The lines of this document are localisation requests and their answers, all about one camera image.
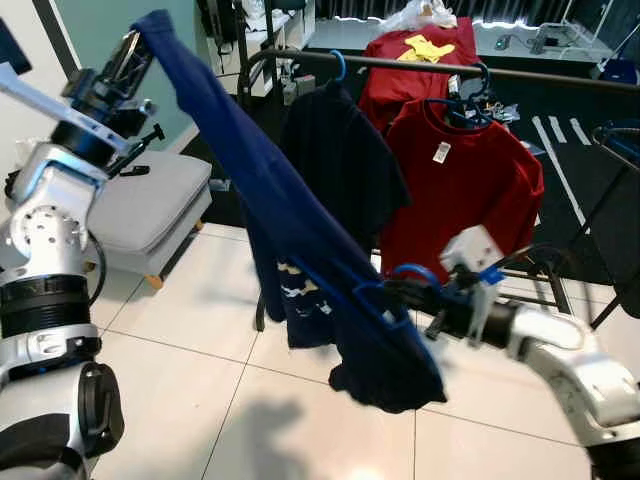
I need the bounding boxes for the black folding stand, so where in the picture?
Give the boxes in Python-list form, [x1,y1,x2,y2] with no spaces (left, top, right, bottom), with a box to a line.
[590,125,640,331]

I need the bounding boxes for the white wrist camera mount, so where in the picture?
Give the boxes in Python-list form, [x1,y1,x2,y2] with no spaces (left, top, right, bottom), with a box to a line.
[440,225,503,346]
[0,18,133,159]

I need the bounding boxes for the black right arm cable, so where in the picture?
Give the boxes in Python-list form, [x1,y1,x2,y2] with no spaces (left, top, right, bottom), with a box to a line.
[488,243,566,301]

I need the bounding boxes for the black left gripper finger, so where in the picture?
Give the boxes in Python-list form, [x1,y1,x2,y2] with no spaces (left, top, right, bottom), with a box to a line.
[105,28,159,98]

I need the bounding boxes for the grey cushioned ottoman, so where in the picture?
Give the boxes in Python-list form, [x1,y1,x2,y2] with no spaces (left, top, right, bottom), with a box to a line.
[85,150,214,291]

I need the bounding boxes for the red shirt yellow print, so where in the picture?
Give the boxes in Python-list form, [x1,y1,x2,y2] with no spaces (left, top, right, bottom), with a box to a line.
[358,25,479,131]

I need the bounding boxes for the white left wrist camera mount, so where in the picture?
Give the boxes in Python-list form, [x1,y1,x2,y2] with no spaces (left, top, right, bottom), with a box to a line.
[0,18,133,159]

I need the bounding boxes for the white cubby shelf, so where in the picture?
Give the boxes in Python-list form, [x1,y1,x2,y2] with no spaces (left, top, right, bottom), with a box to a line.
[240,0,317,83]

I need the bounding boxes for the white crumpled plastic bag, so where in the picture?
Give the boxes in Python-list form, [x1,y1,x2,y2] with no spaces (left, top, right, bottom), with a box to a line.
[385,0,459,31]

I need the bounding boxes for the black t-shirt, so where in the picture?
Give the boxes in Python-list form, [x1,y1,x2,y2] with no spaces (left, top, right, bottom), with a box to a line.
[278,78,411,256]

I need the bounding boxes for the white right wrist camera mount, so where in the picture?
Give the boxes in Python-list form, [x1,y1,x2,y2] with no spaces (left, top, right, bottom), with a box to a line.
[440,225,503,346]

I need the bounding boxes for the navy t-shirt gold print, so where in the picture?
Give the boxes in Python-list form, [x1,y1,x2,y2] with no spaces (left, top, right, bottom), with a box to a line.
[133,8,448,414]

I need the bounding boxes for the dark grey backpack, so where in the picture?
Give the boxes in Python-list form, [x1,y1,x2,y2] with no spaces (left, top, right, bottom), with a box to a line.
[197,0,243,46]

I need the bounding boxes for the black strap bundle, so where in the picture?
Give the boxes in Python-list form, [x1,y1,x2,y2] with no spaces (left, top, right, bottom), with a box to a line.
[118,163,153,181]

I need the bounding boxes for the red t-shirt white tag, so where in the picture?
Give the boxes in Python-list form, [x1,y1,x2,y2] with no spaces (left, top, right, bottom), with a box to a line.
[378,98,547,286]

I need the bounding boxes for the black metal clothes rack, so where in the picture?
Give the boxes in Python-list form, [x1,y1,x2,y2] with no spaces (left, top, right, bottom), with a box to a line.
[237,48,640,331]

